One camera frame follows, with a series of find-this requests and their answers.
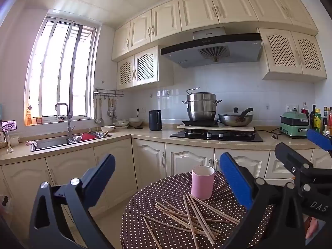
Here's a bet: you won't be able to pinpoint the green oil bottle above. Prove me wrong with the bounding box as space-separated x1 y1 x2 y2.
313 109 322 133

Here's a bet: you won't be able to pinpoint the cream wall cabinet row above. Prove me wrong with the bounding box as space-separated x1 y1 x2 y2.
111 0 319 62

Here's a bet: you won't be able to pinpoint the steel kitchen sink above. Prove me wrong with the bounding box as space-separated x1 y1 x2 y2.
30 132 113 152

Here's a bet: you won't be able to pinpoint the steel kitchen faucet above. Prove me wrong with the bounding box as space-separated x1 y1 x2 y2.
54 102 76 139

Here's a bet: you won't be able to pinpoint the pink cup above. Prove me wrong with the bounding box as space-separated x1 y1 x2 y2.
191 165 215 200

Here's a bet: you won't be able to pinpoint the black glass gas hob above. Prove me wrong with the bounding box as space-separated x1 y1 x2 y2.
169 130 263 143

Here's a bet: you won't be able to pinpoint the barred kitchen window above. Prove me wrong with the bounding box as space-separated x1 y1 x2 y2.
24 16 98 126

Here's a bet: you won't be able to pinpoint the red plastic basin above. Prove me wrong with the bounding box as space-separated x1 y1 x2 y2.
80 132 97 142

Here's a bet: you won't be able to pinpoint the steel wok lid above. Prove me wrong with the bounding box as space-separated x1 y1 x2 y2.
220 107 251 117

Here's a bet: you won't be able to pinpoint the bunch of wooden chopsticks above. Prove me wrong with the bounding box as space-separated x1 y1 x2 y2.
141 193 240 249

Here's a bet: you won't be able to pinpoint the hanging kitchen peeler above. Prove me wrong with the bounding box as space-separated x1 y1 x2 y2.
111 98 118 122

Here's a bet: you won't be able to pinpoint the grey range hood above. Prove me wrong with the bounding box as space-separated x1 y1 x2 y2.
160 27 263 68

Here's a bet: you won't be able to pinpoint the black portable induction cooker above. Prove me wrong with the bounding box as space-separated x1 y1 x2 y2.
182 119 220 127

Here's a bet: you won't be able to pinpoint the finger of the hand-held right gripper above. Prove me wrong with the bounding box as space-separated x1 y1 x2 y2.
274 142 315 177
306 128 332 159

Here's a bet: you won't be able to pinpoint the black power cable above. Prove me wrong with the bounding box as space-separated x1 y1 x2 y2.
262 127 283 140

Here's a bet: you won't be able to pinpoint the steel steamer pot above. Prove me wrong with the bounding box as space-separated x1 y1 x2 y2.
182 87 223 121

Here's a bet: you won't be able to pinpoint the brown polka-dot tablecloth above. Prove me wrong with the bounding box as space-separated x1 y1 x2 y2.
120 171 278 249

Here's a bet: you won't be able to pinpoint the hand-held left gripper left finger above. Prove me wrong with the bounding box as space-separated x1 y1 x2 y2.
28 154 116 249

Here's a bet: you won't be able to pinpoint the steel spatula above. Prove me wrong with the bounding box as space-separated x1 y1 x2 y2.
99 97 105 125

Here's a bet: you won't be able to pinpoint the beige kitchen countertop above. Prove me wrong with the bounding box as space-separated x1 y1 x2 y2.
0 127 332 166

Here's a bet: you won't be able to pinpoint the stack of patterned bowls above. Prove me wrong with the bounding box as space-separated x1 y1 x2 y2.
112 119 129 129

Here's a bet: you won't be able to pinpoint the steel wok black handle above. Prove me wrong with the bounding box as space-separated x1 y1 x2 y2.
218 107 254 127

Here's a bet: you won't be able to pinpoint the cream base cabinets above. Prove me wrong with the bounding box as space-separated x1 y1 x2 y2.
0 138 332 242

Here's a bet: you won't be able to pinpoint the cream stone board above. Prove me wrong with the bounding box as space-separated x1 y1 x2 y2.
177 124 255 132

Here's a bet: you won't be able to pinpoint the cream lattice-door wall cabinet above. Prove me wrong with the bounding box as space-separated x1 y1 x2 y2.
116 45 174 91
257 28 327 84

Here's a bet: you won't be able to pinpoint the dark sauce bottle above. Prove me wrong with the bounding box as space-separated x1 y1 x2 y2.
322 106 329 135

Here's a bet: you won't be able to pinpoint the stack of white bowls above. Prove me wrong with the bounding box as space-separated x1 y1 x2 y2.
129 117 144 129

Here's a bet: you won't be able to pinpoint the green electric cooker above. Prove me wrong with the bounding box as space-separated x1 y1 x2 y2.
280 111 310 138

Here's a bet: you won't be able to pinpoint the dark blue kettle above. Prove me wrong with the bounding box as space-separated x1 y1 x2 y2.
149 109 162 131

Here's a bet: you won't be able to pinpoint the person's right hand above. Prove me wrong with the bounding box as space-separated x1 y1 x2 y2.
305 216 326 239

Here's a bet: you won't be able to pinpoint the white phone stand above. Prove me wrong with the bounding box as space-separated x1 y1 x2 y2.
6 131 14 153

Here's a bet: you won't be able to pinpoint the steel wall rack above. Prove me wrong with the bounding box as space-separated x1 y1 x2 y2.
94 88 124 99

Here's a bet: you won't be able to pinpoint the smartphone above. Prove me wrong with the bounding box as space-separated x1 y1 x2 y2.
1 120 17 132

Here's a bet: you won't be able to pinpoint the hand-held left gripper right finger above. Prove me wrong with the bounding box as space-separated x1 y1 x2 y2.
219 152 312 249

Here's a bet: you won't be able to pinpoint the dark glass bottle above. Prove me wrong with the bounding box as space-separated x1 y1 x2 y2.
310 104 317 130

